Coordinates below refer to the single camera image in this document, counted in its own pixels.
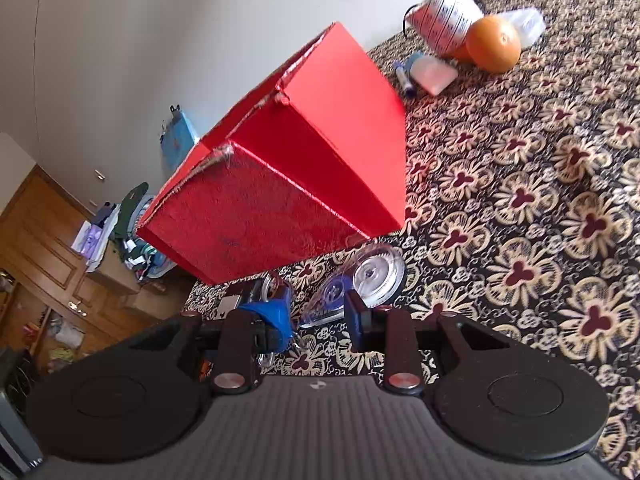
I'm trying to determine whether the wooden cabinet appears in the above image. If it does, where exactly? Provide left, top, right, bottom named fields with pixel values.
left=0, top=164, right=196, bottom=376

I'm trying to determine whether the blue hanging bag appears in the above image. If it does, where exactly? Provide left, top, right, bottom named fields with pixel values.
left=160, top=104, right=202, bottom=172

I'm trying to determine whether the blue marker pen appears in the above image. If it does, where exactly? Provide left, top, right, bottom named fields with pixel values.
left=393, top=61, right=416, bottom=99

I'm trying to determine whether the floral patterned cloth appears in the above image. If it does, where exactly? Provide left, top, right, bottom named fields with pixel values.
left=185, top=0, right=640, bottom=480

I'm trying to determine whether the black charger cable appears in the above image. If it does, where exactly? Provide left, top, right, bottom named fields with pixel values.
left=401, top=2, right=426, bottom=38

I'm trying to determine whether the clear correction tape dispenser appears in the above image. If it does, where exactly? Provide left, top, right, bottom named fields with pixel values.
left=298, top=242, right=407, bottom=330

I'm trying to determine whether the red cardboard box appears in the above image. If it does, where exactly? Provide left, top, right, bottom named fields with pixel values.
left=134, top=21, right=407, bottom=286

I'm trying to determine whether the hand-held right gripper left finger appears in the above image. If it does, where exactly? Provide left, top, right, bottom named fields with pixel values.
left=125, top=301, right=298, bottom=396

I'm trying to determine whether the pile of clothes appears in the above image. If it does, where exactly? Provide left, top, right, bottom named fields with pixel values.
left=70, top=182, right=176, bottom=286

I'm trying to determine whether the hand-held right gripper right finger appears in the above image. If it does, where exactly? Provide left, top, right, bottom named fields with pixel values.
left=344, top=291, right=532, bottom=396

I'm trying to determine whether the pink white eraser block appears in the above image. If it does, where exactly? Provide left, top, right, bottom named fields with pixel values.
left=409, top=53, right=459, bottom=96

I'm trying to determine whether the white printed cup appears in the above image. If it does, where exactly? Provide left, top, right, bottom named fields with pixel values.
left=405, top=0, right=485, bottom=59

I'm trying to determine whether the orange fruit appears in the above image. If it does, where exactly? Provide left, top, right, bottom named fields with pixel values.
left=465, top=14, right=522, bottom=74

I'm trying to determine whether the clear plastic bag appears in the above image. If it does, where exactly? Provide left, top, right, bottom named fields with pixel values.
left=497, top=7, right=546, bottom=51

